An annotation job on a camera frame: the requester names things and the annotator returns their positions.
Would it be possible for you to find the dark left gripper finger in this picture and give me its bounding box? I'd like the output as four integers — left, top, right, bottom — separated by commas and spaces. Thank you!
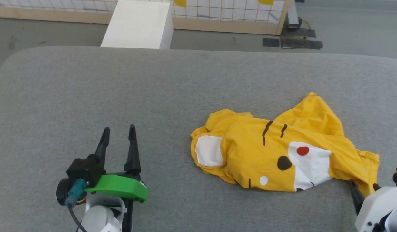
123, 124, 142, 177
94, 127, 110, 169

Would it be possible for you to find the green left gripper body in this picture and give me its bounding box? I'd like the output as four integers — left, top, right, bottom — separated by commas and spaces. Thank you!
85, 174, 149, 203

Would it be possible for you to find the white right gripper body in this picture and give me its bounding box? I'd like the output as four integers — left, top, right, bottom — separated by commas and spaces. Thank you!
355, 186, 397, 232

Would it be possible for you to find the yellow bear print garment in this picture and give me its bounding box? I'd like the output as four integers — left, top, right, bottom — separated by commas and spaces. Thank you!
190, 92, 380, 198

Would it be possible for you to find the white rectangular block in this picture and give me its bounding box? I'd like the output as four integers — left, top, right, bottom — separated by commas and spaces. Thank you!
101, 0, 174, 50

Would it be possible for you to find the long black floor mat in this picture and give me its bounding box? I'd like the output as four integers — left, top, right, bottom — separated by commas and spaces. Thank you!
280, 38, 323, 50

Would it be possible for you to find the black floor mat under stand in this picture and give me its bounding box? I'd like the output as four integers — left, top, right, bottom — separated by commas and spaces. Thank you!
280, 27, 317, 39

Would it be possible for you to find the grey metal stand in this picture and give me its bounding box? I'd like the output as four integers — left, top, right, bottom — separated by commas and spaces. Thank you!
286, 0, 303, 30

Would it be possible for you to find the black camera cable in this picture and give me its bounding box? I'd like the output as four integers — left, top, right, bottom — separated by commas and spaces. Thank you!
68, 205, 88, 232

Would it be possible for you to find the wooden frame grid fence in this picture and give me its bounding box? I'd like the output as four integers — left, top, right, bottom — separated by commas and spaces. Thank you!
0, 0, 292, 36

